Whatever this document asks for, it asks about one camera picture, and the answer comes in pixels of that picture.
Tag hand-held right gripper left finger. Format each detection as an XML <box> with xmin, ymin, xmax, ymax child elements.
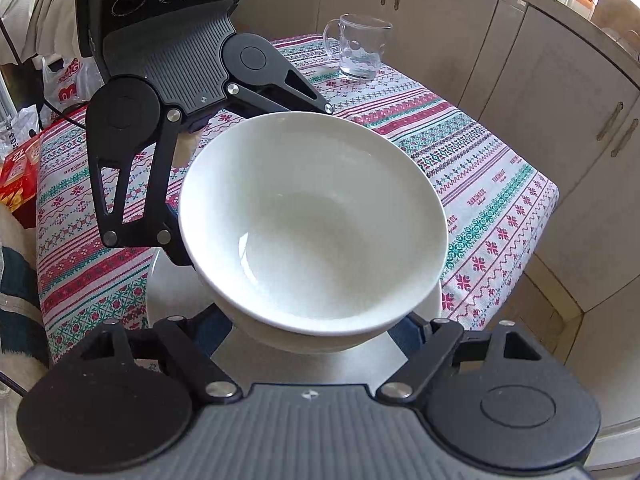
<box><xmin>65</xmin><ymin>305</ymin><xmax>244</xmax><ymax>404</ymax></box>

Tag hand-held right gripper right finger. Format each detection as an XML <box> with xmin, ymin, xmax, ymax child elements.
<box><xmin>376</xmin><ymin>310</ymin><xmax>566</xmax><ymax>404</ymax></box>

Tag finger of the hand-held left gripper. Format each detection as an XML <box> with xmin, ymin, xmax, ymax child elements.
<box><xmin>94</xmin><ymin>107</ymin><xmax>196</xmax><ymax>268</ymax></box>
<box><xmin>224</xmin><ymin>52</ymin><xmax>335</xmax><ymax>116</ymax></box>

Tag white fruit print plate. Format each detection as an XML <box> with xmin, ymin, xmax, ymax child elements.
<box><xmin>145</xmin><ymin>249</ymin><xmax>443</xmax><ymax>387</ymax></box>

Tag clear glass mug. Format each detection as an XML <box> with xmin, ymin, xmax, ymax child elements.
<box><xmin>322</xmin><ymin>13</ymin><xmax>393</xmax><ymax>82</ymax></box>

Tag white bag with red print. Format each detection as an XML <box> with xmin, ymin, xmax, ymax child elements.
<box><xmin>40</xmin><ymin>55</ymin><xmax>108</xmax><ymax>116</ymax></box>

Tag red cardboard box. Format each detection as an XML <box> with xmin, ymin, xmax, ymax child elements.
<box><xmin>0</xmin><ymin>137</ymin><xmax>45</xmax><ymax>228</ymax></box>

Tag crumpled clear plastic bag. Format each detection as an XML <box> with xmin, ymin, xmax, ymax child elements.
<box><xmin>0</xmin><ymin>105</ymin><xmax>43</xmax><ymax>161</ymax></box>

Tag patterned red green tablecloth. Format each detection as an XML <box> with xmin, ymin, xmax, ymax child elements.
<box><xmin>35</xmin><ymin>34</ymin><xmax>560</xmax><ymax>363</ymax></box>

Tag fluffy white and teal blanket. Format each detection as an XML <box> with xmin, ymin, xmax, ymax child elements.
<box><xmin>0</xmin><ymin>202</ymin><xmax>53</xmax><ymax>466</ymax></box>

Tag brown cardboard box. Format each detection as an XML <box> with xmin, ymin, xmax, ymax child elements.
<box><xmin>592</xmin><ymin>0</ymin><xmax>640</xmax><ymax>46</ymax></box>

